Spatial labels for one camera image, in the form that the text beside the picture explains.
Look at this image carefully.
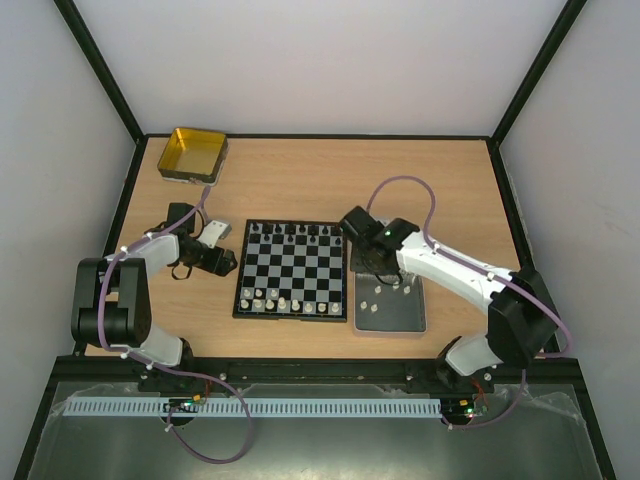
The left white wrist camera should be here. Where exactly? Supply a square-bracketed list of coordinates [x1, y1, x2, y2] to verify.
[197, 220, 232, 248]

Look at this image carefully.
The light blue slotted cable duct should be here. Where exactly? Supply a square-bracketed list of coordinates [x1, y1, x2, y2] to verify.
[62, 397, 441, 419]

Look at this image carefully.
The yellow square metal tin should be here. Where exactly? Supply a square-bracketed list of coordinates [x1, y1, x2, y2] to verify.
[157, 127, 229, 186]

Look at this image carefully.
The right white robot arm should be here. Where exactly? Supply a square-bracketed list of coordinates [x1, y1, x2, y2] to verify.
[339, 206, 558, 392]

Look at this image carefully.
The black and white chessboard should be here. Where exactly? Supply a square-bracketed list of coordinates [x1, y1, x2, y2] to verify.
[233, 219, 348, 323]

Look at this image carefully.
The purple cable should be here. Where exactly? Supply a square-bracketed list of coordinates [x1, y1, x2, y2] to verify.
[366, 175, 574, 432]
[97, 185, 252, 464]

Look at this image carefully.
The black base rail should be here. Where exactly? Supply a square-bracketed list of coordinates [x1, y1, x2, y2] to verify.
[137, 355, 496, 394]

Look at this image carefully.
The grey tray of chess pieces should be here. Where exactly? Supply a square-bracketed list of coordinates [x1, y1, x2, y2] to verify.
[353, 272, 427, 337]

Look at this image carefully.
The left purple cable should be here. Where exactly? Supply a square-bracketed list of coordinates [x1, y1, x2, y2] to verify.
[97, 185, 252, 464]

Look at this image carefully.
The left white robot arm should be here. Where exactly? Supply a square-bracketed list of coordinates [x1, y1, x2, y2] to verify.
[71, 203, 238, 369]

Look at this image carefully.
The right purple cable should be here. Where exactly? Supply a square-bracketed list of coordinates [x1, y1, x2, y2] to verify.
[366, 175, 574, 432]

